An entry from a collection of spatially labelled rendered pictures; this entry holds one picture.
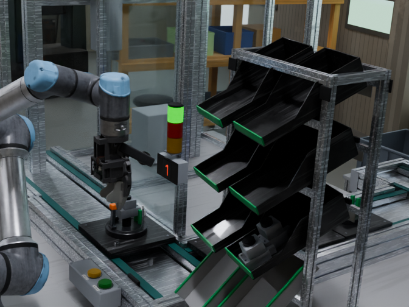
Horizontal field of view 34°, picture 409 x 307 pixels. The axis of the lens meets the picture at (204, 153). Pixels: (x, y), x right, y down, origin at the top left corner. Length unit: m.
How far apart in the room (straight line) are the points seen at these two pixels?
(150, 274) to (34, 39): 1.14
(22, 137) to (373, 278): 1.22
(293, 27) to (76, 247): 6.20
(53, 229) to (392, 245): 1.19
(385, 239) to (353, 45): 4.84
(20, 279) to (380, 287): 1.14
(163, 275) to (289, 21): 6.30
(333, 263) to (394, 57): 4.20
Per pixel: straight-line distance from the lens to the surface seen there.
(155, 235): 2.22
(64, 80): 1.66
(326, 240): 2.27
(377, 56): 6.82
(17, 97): 1.73
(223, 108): 1.61
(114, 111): 1.65
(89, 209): 2.54
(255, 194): 1.54
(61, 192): 2.71
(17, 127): 2.00
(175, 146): 2.09
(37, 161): 2.89
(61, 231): 2.28
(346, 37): 7.22
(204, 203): 2.75
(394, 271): 2.39
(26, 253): 1.88
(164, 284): 2.05
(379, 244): 2.40
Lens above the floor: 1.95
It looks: 19 degrees down
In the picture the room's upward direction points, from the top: 3 degrees clockwise
